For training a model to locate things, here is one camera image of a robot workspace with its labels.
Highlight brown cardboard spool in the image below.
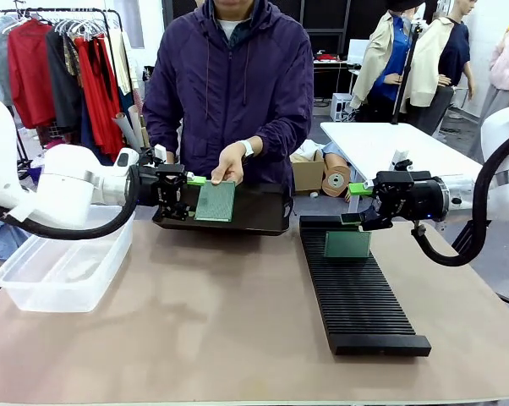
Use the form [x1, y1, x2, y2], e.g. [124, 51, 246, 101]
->
[320, 151, 353, 200]

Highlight mannequin beige jacket blue shirt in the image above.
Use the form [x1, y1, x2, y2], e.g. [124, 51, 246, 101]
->
[349, 0, 416, 123]

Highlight mannequin cream jacket navy shirt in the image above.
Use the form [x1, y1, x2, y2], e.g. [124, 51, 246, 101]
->
[408, 0, 478, 137]

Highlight white paper roll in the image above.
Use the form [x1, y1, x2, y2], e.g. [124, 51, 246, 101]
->
[112, 112, 142, 151]

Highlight white crate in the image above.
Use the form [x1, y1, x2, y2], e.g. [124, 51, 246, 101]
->
[330, 92, 354, 123]

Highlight dark grey jacket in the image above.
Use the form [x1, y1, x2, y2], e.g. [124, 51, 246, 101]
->
[46, 27, 85, 134]

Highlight white background desk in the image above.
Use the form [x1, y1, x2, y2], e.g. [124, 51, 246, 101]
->
[312, 58, 349, 99]

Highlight black tray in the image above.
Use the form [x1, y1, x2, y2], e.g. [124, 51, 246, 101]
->
[151, 182, 294, 237]

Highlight white monitor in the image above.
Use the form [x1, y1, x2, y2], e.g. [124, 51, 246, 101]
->
[347, 38, 371, 66]

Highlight clear plastic box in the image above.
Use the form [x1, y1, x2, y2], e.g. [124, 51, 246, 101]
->
[0, 205, 136, 314]

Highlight blue cloth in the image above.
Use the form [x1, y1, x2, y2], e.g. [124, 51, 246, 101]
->
[0, 215, 32, 261]

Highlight cream garment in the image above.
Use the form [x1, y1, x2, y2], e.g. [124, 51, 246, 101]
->
[107, 27, 134, 96]

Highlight person's left hand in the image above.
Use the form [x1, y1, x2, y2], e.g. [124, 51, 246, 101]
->
[211, 142, 247, 186]

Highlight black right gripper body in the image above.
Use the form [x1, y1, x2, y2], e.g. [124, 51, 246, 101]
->
[369, 169, 451, 232]

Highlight person's left forearm purple sleeve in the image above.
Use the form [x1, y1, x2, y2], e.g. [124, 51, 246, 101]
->
[245, 117, 313, 158]

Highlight red dress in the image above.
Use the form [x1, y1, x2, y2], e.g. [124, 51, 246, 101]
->
[74, 36, 127, 164]

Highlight black slotted PCB rack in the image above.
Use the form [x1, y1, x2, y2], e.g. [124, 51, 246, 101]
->
[298, 214, 432, 357]

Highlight black tripod pole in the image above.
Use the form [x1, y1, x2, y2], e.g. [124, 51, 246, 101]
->
[391, 20, 424, 125]

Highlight white table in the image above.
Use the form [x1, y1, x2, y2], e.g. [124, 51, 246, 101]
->
[320, 121, 484, 181]

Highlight black clothes rack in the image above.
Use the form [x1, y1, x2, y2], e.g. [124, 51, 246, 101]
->
[0, 6, 131, 149]

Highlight person's right forearm purple sleeve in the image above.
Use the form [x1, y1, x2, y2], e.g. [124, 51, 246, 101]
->
[143, 112, 184, 165]

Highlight cardboard box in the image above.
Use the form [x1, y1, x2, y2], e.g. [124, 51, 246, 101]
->
[290, 150, 326, 196]

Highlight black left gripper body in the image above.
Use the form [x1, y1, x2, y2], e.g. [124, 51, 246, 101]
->
[129, 162, 189, 222]

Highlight beige paper roll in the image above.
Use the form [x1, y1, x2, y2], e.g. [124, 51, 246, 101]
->
[127, 104, 152, 151]

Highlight person in purple jacket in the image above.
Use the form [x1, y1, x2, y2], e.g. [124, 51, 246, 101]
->
[142, 0, 315, 196]

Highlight navy blue garment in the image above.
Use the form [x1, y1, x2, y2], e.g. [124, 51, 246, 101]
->
[79, 101, 114, 167]

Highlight green PCB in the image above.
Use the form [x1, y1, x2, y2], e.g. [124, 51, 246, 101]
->
[194, 180, 238, 222]
[324, 230, 372, 260]

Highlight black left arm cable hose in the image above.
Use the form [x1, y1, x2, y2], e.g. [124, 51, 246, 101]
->
[0, 165, 142, 242]

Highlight red shirt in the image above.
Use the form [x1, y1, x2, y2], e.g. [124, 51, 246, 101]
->
[7, 19, 57, 130]

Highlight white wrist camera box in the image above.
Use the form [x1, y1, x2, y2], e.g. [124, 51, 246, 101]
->
[391, 148, 413, 172]
[151, 143, 170, 166]

